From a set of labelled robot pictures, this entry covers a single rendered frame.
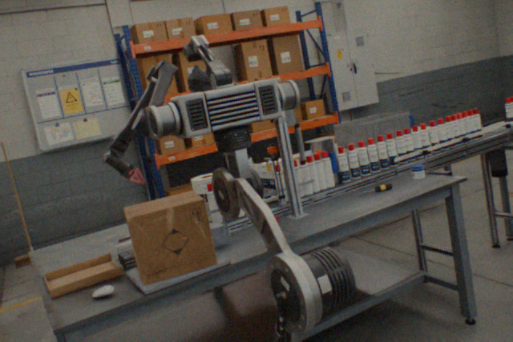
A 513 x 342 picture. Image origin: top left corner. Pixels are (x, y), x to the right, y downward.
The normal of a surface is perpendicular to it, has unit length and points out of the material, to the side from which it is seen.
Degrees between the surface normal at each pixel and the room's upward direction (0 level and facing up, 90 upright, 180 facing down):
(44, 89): 90
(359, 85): 90
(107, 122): 90
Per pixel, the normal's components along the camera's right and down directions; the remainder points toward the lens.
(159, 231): 0.31, 0.06
